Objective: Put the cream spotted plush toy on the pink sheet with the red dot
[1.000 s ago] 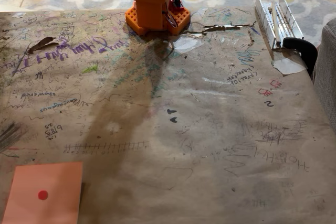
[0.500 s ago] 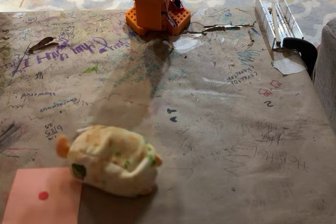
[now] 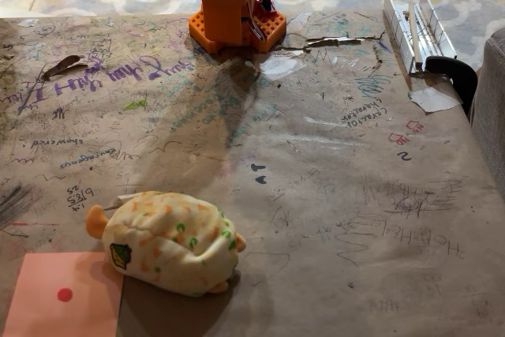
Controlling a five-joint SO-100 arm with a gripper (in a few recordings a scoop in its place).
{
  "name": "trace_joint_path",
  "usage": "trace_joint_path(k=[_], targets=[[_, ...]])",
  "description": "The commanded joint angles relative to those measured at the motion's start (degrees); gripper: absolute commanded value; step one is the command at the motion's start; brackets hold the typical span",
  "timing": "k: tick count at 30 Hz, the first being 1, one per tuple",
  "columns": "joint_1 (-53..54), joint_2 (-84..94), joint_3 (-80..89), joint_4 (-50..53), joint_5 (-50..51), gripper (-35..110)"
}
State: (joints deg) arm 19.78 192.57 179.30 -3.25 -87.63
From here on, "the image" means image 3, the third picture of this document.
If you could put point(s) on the aluminium channel rail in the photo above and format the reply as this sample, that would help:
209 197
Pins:
428 37

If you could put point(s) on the dried brown leaf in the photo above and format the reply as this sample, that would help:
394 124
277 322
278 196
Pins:
59 68

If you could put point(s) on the white tape patch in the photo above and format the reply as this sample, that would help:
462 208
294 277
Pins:
282 65

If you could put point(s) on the cream spotted plush toy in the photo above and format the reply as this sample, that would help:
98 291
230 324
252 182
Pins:
169 242

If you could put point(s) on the scribbled brown paper table cover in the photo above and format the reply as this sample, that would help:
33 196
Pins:
355 214

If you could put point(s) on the pink paper sheet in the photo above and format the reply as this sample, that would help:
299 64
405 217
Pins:
51 313

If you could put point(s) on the wooden stick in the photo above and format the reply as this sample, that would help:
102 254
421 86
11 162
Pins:
414 33

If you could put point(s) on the clear tape patch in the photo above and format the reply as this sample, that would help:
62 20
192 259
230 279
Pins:
434 99

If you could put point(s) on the small red round object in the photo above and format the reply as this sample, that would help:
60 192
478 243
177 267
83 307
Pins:
64 294

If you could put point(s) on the black clamp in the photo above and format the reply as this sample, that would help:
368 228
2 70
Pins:
461 72

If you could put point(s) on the grey upholstered sofa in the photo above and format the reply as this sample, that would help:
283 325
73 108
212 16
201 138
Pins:
491 116

